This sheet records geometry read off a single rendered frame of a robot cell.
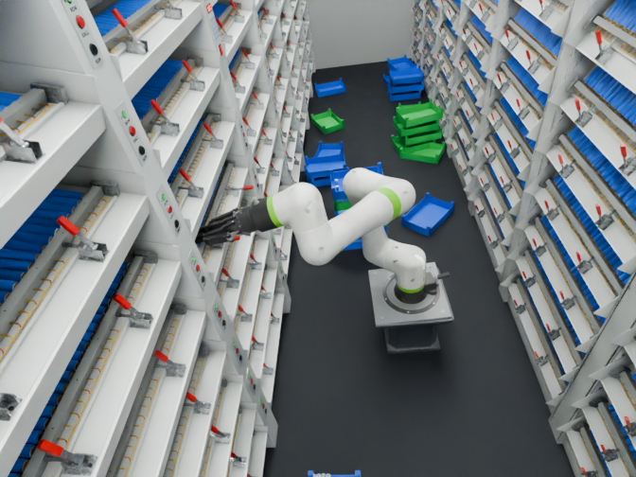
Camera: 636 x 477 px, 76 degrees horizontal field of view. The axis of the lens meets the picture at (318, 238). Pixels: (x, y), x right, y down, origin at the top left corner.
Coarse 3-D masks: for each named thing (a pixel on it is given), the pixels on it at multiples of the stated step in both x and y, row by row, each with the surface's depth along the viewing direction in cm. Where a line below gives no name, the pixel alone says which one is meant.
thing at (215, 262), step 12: (228, 156) 157; (240, 156) 157; (240, 168) 159; (240, 180) 154; (240, 192) 148; (228, 204) 142; (216, 252) 125; (216, 264) 122; (216, 276) 118; (216, 288) 120
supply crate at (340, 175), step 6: (330, 168) 236; (366, 168) 237; (372, 168) 237; (378, 168) 236; (330, 174) 237; (336, 174) 239; (342, 174) 239; (330, 180) 232; (342, 180) 240; (342, 186) 235; (336, 192) 224; (342, 192) 224; (336, 198) 226; (342, 198) 227
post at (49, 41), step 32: (0, 0) 60; (32, 0) 60; (0, 32) 63; (32, 32) 63; (64, 32) 62; (96, 32) 70; (32, 64) 66; (64, 64) 66; (128, 96) 79; (96, 160) 78; (128, 160) 78; (160, 224) 89; (192, 288) 103; (256, 384) 151; (256, 416) 152
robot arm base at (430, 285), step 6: (426, 276) 182; (432, 276) 181; (438, 276) 183; (444, 276) 184; (426, 282) 180; (432, 282) 179; (396, 288) 184; (426, 288) 180; (432, 288) 180; (396, 294) 183; (402, 294) 180; (408, 294) 178; (414, 294) 177; (420, 294) 178; (426, 294) 181; (432, 294) 181; (402, 300) 181; (408, 300) 179; (414, 300) 179; (420, 300) 179
